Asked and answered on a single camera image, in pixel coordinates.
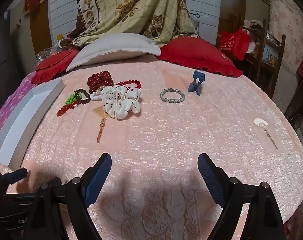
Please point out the clear plastic wrapping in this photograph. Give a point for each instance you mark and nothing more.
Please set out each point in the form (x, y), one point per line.
(47, 53)

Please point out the wooden chair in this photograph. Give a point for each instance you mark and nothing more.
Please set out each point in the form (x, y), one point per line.
(281, 55)

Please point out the floral checked cloth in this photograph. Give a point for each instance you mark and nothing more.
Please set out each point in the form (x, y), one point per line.
(141, 5)

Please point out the small yellow object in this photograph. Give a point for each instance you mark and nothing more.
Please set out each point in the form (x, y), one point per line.
(59, 37)

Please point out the white polka dot scrunchie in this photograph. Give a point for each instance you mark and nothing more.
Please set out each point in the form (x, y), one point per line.
(121, 102)

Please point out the white shell hairpin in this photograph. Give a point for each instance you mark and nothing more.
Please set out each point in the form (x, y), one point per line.
(260, 122)

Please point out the fan-shaped tassel hairpin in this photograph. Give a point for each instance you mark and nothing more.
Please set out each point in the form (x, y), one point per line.
(100, 112)

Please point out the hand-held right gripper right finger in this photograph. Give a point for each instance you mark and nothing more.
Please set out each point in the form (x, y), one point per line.
(209, 177)

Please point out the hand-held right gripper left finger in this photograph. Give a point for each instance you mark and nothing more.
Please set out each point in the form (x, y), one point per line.
(96, 180)

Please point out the red fringed pillow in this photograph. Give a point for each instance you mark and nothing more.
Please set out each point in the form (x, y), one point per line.
(54, 65)

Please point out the white pearl bead strand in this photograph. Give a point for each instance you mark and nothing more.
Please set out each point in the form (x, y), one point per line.
(96, 96)

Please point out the red ruffled pillow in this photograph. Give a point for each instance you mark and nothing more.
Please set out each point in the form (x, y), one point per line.
(196, 52)

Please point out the grey refrigerator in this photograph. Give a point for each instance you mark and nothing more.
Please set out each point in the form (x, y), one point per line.
(6, 55)

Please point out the blue hair claw clip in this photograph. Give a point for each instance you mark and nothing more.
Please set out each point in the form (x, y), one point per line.
(195, 85)

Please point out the wooden door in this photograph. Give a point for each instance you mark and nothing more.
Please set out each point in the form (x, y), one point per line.
(231, 5)
(41, 25)

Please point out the white shallow box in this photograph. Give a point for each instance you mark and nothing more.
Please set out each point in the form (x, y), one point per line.
(16, 130)

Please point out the pink folded cloth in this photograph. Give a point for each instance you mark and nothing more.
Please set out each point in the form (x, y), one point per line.
(251, 24)

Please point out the dark red dotted scrunchie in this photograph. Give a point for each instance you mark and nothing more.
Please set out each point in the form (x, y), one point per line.
(99, 80)

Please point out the pink quilted bedspread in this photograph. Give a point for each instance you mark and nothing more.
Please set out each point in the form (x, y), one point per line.
(166, 135)

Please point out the purple patterned sheet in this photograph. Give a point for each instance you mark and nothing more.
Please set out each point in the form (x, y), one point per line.
(16, 92)

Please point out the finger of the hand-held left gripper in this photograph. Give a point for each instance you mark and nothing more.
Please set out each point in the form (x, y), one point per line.
(14, 174)

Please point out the pink floral curtain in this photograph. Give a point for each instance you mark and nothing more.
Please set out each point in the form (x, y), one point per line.
(289, 25)

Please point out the red shopping bag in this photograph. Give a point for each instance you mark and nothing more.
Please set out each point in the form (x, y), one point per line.
(232, 45)

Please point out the colourful picture box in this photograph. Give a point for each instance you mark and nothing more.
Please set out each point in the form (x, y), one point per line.
(269, 55)

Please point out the white pillow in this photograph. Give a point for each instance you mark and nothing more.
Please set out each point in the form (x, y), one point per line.
(111, 47)

